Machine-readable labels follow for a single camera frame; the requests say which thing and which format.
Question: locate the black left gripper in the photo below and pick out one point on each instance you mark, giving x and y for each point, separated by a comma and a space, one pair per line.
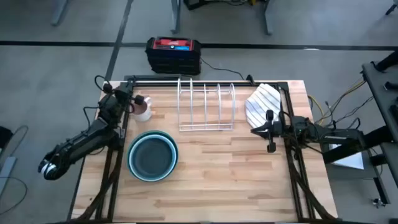
122, 95

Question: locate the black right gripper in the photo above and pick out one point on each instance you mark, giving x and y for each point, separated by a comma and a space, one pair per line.
275, 129

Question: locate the dark green plate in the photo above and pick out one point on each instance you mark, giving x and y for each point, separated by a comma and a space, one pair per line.
154, 132

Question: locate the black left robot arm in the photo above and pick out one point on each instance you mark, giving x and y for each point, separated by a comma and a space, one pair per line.
81, 143

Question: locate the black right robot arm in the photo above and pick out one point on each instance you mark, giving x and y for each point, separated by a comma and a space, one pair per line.
335, 137

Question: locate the white striped cloth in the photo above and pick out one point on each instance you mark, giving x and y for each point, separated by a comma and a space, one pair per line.
261, 102

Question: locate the white mug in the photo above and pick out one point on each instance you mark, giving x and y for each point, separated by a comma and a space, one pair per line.
144, 116

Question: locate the red black power station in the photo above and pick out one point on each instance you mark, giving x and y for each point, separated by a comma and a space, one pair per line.
172, 62

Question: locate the white paper sheet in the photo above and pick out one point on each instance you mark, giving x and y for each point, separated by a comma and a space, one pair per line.
351, 161

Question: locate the black equipment box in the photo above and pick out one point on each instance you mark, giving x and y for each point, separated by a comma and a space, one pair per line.
194, 3

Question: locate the black side table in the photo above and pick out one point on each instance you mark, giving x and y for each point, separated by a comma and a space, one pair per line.
382, 93

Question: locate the small metal caster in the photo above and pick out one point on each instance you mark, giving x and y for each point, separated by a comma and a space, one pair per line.
378, 203

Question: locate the grey floor panel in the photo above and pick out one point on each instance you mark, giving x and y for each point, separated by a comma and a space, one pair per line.
6, 171

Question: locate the black aluminium table frame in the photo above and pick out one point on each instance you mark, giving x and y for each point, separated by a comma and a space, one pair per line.
282, 85

